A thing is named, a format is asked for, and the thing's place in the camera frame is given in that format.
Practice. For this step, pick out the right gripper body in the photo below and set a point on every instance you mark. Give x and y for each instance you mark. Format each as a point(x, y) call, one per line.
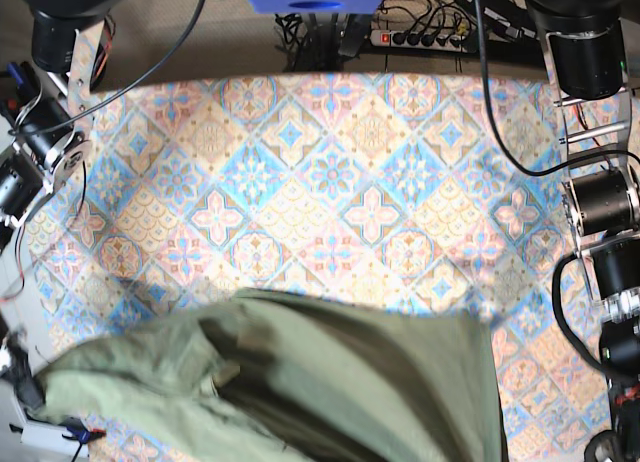
point(16, 371)

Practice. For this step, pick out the olive green t-shirt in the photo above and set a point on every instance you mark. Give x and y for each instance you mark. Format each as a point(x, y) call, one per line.
point(273, 376)

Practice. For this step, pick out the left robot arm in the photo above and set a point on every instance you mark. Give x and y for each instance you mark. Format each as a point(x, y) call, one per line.
point(582, 41)

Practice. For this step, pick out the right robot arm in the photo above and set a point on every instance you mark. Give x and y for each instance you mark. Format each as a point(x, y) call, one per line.
point(47, 147)

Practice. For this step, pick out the blue clamp lower left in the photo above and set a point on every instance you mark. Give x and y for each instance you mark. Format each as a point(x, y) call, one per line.
point(80, 432)

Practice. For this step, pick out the red black clamp upper left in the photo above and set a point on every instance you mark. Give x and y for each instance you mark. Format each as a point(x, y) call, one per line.
point(19, 85)

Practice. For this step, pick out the patterned tablecloth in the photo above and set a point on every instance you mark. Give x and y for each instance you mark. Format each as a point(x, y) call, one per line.
point(386, 190)

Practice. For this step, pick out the white power strip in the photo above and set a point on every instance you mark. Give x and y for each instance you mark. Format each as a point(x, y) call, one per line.
point(465, 43)

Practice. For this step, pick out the white wall outlet box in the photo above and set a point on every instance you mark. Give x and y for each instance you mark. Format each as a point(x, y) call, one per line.
point(48, 455)

